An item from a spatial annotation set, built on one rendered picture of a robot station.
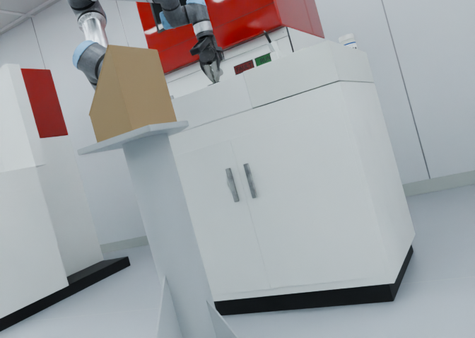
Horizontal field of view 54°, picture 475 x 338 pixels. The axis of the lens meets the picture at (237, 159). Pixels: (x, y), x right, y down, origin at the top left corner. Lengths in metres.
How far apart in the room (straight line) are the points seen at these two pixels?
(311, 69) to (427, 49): 2.13
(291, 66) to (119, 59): 0.61
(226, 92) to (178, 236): 0.62
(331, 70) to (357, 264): 0.70
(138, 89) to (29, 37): 4.40
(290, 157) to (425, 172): 2.17
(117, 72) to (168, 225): 0.52
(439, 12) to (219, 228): 2.47
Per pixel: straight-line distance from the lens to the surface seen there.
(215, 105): 1.88
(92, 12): 2.10
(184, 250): 1.59
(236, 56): 2.55
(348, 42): 2.25
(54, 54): 5.62
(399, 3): 3.84
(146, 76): 1.63
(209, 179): 1.93
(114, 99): 1.54
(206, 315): 1.65
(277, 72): 1.77
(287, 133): 1.75
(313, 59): 1.72
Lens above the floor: 0.66
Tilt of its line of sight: 1 degrees down
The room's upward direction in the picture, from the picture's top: 15 degrees counter-clockwise
